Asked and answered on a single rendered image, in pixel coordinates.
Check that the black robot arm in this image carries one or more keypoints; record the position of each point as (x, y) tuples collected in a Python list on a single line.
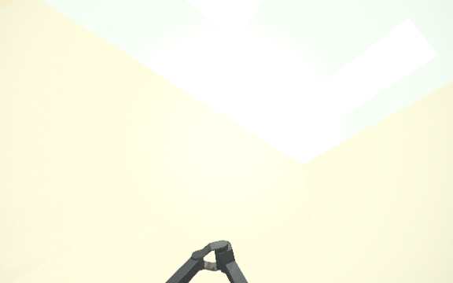
[(224, 261)]

